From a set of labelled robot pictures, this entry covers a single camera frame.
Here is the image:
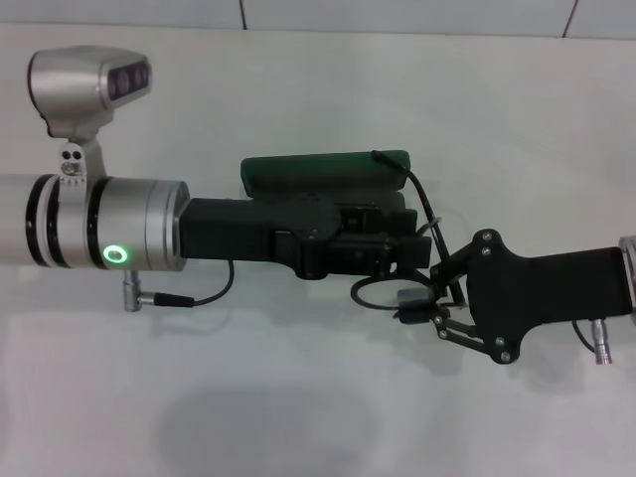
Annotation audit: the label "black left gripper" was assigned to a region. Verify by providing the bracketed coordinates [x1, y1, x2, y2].
[179, 191, 344, 280]

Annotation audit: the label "black glasses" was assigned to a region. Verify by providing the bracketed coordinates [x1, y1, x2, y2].
[350, 150, 468, 314]

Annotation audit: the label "arm cable with connector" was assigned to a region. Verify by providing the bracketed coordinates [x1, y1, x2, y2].
[123, 257, 236, 312]
[570, 317, 610, 365]

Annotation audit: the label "right arm cable with connector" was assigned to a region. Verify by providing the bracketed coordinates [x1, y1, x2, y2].
[570, 317, 610, 365]

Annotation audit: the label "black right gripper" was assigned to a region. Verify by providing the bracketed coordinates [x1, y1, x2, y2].
[337, 228, 632, 367]

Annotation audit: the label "green glasses case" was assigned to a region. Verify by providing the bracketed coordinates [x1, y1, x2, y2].
[239, 148, 412, 210]

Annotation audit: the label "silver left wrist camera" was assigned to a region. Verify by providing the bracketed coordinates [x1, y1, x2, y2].
[27, 45, 153, 189]

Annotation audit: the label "left arm cable with connector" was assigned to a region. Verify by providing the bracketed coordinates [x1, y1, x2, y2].
[123, 257, 236, 312]

